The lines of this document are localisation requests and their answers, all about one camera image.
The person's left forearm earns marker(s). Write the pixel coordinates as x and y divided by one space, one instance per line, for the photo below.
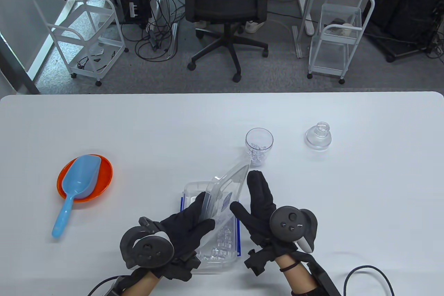
145 285

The blue plastic scoop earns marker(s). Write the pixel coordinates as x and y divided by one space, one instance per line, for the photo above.
81 174

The aluminium rail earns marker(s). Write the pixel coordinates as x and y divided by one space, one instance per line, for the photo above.
172 41
297 42

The black elastic wrist band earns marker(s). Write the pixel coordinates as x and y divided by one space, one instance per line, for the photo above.
289 267

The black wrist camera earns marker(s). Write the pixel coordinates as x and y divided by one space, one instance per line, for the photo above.
256 263

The orange bowl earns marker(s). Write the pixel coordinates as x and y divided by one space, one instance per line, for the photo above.
104 178

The person's right forearm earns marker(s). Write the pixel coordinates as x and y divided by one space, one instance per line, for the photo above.
301 278

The hand grey controller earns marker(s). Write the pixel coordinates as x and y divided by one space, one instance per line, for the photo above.
288 223
149 251

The clear plastic shaker lid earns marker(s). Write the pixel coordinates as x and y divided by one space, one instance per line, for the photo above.
318 138

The clear container lid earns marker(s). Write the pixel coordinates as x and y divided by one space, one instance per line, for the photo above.
225 192

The small white cup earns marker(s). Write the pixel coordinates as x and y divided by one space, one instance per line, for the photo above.
347 29

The clear container with blue clips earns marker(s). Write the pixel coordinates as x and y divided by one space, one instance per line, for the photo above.
192 192

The person's left hand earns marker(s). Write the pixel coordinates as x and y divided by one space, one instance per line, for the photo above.
187 226

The person's right hand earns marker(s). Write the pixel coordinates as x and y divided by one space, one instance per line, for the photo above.
260 199

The white power strip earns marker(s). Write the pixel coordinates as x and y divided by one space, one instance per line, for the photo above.
307 18

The clear plastic shaker cup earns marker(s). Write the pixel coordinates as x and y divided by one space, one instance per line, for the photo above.
259 136

